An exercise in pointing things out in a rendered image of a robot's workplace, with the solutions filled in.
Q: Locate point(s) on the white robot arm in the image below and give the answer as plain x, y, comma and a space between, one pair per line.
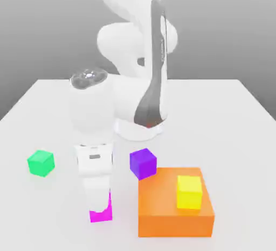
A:
129, 45

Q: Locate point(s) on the small green cube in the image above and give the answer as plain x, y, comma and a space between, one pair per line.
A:
40, 163

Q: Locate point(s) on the small purple cube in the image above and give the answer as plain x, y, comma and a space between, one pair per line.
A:
143, 164

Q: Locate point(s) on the large orange box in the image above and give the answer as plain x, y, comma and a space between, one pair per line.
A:
163, 212

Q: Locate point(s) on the small magenta cube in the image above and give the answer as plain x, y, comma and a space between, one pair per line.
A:
101, 216

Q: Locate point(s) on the small yellow cube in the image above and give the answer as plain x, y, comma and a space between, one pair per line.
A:
189, 192

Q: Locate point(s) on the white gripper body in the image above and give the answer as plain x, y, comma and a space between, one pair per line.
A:
97, 190

